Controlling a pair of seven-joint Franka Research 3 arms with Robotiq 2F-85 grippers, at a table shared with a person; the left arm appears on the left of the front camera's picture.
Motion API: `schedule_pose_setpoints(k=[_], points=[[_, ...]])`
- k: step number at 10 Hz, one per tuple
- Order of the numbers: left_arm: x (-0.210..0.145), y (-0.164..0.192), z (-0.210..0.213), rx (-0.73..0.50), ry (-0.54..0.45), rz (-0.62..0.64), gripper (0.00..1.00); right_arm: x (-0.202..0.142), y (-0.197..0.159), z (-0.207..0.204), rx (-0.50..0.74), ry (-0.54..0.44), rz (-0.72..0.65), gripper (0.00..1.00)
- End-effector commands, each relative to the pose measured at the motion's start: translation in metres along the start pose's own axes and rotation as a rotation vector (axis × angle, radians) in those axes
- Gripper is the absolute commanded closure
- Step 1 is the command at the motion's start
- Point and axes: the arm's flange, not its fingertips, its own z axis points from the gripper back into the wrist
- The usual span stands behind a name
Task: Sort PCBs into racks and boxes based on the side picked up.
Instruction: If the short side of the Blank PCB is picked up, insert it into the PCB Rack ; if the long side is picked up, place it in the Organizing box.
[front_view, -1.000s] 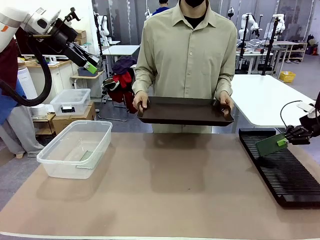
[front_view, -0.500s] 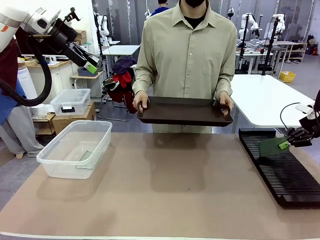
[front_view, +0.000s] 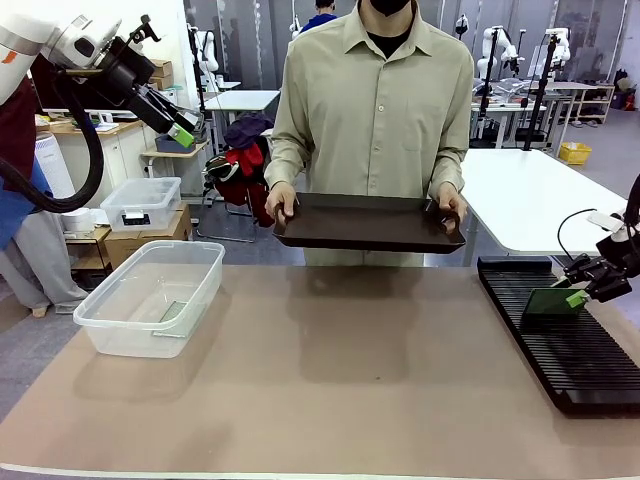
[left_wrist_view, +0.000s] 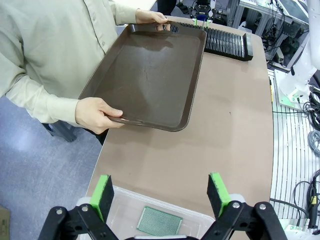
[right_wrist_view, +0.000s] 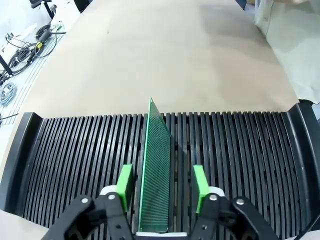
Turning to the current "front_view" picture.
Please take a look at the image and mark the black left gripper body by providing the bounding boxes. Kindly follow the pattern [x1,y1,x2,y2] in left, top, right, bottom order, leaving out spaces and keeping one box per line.
[97,37,156,99]

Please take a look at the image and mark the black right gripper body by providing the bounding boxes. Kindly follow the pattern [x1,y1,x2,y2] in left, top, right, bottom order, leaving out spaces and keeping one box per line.
[595,232,640,279]

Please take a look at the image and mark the green PCB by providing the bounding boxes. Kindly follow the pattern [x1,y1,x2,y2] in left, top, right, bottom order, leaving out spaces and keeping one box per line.
[160,299,187,324]
[522,288,584,319]

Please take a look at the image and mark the dark brown tray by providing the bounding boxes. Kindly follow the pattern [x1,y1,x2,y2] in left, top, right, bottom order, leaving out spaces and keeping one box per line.
[272,192,467,255]

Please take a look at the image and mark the person's right forearm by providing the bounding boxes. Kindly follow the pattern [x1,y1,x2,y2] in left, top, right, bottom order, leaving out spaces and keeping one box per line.
[263,134,306,189]

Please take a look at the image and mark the person's left forearm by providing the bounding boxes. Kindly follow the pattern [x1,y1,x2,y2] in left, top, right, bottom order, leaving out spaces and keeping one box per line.
[427,144,464,189]

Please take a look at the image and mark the stacked cardboard boxes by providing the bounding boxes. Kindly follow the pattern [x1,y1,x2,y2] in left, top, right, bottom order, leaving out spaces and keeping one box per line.
[147,58,175,94]

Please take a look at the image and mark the person's right hand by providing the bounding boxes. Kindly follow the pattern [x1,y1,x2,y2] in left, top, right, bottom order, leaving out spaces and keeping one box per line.
[264,182,300,226]

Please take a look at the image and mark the person's left hand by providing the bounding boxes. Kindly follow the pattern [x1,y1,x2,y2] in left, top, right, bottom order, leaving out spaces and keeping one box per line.
[428,182,469,234]

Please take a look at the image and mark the grey plastic bin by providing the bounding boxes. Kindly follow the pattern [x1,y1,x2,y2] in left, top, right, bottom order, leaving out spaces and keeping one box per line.
[155,133,197,153]

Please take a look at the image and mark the small wooden side table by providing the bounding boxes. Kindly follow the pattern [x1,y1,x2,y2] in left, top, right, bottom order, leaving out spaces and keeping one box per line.
[141,139,211,181]

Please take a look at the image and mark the white cabinet desk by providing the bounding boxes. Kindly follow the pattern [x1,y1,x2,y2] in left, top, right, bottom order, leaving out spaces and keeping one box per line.
[49,119,151,201]

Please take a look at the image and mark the white background table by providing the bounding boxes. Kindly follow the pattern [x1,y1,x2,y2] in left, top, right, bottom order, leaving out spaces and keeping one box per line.
[203,89,281,112]

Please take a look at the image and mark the dark purple jacket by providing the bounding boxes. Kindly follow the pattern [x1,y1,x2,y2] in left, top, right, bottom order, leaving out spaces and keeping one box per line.
[224,113,275,149]

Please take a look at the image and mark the clear lidded storage box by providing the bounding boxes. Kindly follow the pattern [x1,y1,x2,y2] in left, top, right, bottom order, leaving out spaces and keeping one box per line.
[99,177,182,232]

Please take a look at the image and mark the black slotted rack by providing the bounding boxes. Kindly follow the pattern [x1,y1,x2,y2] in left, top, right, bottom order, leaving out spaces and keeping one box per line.
[477,255,640,415]

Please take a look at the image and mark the large white table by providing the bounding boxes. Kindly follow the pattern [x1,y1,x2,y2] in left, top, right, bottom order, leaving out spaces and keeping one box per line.
[457,148,631,256]

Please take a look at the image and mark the black computer monitor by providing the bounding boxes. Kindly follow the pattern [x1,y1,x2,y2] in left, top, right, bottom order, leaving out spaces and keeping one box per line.
[30,69,144,124]

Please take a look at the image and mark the red bag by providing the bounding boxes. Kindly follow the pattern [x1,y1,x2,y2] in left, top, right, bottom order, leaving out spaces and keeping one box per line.
[203,134,272,227]

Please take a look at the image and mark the yellow basket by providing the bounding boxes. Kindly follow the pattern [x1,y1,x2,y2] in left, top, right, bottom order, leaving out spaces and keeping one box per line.
[558,142,593,166]

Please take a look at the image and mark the brown cardboard box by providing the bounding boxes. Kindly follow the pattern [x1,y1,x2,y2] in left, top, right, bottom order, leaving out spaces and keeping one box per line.
[103,202,194,271]

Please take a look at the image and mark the white air purifier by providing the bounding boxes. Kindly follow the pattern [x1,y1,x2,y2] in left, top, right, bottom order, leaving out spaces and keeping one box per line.
[33,132,76,201]

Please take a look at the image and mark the white paper roll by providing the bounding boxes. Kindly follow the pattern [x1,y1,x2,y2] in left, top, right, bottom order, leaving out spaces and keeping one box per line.
[60,207,94,234]

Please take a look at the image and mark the black tripod stand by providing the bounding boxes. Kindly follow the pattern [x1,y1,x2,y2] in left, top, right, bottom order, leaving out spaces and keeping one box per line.
[522,30,562,151]

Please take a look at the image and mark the wooden shelf unit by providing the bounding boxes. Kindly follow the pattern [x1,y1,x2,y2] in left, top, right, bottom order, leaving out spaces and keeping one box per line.
[569,82,616,126]

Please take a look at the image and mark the clear plastic box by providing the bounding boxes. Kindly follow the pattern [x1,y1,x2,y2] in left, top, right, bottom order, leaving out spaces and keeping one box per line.
[73,240,226,360]

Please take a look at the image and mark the person in blue top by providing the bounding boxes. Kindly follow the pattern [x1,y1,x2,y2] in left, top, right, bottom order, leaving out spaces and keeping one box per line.
[294,0,339,34]

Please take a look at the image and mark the person in maroon top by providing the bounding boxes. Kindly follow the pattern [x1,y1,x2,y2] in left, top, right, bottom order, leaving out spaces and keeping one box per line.
[0,74,90,317]

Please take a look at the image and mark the person in beige shirt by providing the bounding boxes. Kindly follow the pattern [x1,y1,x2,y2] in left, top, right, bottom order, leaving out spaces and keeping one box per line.
[263,0,475,266]

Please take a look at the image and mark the thin black camera cable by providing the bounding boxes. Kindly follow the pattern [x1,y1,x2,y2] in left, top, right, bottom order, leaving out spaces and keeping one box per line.
[557,208,599,261]

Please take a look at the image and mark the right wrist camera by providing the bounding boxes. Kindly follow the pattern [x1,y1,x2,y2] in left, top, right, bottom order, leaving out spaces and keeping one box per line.
[585,210,626,234]

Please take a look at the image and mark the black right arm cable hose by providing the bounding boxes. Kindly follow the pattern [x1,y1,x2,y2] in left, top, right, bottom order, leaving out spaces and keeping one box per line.
[624,172,640,236]

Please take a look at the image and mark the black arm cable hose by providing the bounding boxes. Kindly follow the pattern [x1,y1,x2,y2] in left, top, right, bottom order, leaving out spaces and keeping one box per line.
[0,69,105,214]
[624,172,640,236]

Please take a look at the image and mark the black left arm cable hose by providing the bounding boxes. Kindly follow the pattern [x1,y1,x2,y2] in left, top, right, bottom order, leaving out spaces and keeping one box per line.
[0,69,105,214]

